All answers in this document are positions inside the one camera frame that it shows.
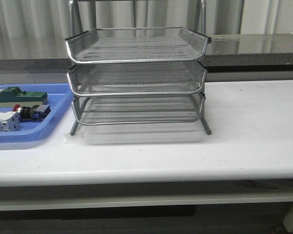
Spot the grey metal rack frame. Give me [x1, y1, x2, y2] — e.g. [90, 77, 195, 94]
[67, 0, 212, 136]

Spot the blue plastic tray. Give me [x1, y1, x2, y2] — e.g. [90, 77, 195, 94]
[0, 83, 73, 143]

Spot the silver mesh tray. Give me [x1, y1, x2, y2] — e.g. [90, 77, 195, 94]
[67, 61, 207, 97]
[72, 93, 205, 126]
[65, 26, 211, 64]

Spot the green electrical switch module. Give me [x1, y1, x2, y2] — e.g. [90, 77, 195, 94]
[0, 86, 48, 108]

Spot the clear tape under rack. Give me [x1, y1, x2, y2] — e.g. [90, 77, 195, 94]
[64, 133, 87, 145]

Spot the dark background counter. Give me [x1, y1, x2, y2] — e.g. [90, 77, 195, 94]
[0, 34, 293, 73]

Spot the white circuit breaker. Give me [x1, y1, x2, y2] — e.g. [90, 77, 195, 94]
[0, 111, 20, 132]

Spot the red emergency stop button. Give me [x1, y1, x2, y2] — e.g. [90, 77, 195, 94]
[12, 104, 51, 122]

